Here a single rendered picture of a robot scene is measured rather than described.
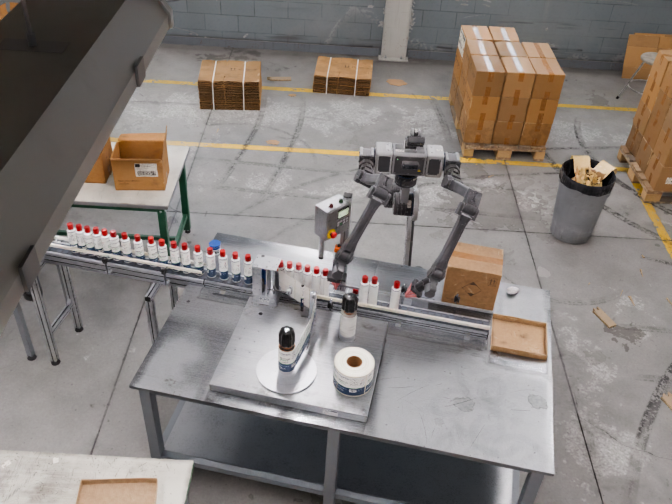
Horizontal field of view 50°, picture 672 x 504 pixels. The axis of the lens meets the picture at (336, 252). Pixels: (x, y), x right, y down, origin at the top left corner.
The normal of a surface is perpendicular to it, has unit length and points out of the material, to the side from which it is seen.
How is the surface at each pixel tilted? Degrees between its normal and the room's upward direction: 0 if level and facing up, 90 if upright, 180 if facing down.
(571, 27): 90
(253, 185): 0
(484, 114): 92
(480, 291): 90
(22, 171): 55
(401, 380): 0
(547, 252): 0
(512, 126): 87
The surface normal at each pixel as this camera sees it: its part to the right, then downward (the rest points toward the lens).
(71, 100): 0.85, -0.40
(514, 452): 0.05, -0.78
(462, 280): -0.22, 0.61
